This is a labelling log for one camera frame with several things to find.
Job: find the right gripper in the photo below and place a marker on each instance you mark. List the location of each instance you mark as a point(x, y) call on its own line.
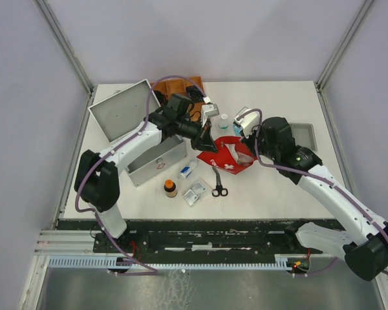
point(248, 139)

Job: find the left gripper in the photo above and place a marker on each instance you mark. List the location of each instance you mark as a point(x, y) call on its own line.
point(202, 140)

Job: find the blue cotton swab bag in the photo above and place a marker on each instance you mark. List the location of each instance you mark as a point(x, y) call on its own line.
point(237, 130)

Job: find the red first aid pouch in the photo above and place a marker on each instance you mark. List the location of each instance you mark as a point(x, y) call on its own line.
point(222, 159)

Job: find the black handled bandage scissors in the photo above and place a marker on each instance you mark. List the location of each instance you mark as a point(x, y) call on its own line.
point(219, 190)

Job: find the grey plastic divider tray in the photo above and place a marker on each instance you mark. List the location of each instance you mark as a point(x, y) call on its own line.
point(304, 135)

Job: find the bag of bandage packets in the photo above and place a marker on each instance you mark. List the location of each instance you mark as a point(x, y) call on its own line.
point(239, 157)

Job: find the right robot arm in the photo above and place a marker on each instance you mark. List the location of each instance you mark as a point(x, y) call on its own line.
point(363, 241)

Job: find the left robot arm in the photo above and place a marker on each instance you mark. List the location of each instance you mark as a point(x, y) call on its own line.
point(97, 180)

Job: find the clear bottle white cap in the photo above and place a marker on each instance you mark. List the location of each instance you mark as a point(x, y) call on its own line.
point(223, 123)

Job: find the white blue bandage roll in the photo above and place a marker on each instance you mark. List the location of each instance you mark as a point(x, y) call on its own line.
point(188, 169)

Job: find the alcohol wipe packets bag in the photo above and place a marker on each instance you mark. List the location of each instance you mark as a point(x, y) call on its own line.
point(195, 192)

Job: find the brown bottle orange cap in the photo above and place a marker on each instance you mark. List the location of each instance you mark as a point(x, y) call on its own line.
point(170, 188)

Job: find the wooden compartment tray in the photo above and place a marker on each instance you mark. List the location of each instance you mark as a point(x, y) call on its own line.
point(166, 88)

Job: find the grey metal first aid box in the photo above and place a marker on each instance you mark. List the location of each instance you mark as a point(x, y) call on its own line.
point(118, 109)

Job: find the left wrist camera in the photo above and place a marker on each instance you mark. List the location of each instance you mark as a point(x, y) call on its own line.
point(208, 110)

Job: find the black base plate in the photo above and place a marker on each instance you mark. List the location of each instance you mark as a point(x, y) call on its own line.
point(210, 241)

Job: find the white slotted cable duct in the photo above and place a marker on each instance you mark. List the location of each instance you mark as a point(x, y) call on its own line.
point(113, 262)

